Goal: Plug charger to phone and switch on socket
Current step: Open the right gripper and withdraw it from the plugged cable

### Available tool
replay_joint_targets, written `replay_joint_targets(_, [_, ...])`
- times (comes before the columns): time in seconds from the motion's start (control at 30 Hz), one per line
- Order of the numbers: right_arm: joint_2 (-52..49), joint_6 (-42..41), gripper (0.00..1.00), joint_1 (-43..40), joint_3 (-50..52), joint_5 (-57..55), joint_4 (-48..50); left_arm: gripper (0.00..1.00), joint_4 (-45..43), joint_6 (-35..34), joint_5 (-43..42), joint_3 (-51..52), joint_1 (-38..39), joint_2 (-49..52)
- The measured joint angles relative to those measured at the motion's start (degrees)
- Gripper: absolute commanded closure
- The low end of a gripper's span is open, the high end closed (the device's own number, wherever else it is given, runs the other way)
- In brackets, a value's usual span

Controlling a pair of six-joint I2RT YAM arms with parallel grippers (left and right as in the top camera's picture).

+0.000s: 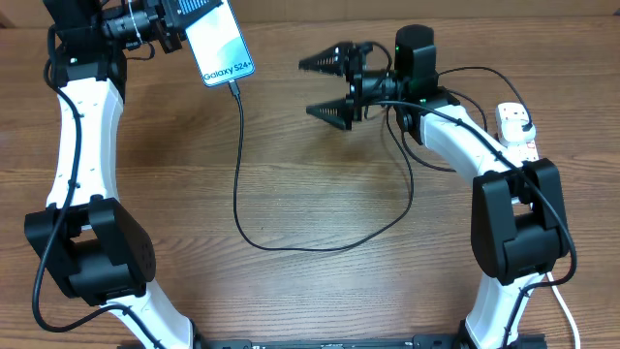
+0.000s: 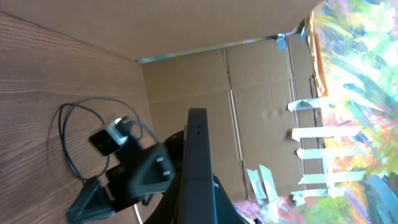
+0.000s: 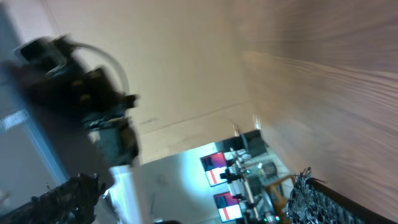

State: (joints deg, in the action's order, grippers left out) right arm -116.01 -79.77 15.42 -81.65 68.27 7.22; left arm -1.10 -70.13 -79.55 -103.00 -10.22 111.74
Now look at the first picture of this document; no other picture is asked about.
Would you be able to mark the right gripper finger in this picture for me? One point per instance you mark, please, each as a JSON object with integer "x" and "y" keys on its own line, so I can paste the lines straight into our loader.
{"x": 338, "y": 113}
{"x": 332, "y": 61}

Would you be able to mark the white power strip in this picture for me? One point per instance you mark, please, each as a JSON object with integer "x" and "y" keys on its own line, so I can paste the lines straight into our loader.
{"x": 510, "y": 119}

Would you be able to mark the Samsung Galaxy smartphone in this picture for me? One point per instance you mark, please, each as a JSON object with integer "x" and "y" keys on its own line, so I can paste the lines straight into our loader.
{"x": 219, "y": 48}

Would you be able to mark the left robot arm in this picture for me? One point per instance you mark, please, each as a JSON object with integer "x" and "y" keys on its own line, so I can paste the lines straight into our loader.
{"x": 89, "y": 244}

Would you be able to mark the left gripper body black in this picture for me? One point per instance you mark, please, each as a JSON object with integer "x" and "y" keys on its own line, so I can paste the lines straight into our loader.
{"x": 165, "y": 33}

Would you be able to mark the white charger plug adapter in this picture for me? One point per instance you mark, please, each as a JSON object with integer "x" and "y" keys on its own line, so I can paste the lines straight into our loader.
{"x": 512, "y": 133}

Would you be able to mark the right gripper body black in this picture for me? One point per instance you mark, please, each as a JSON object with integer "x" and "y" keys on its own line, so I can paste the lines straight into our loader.
{"x": 370, "y": 87}

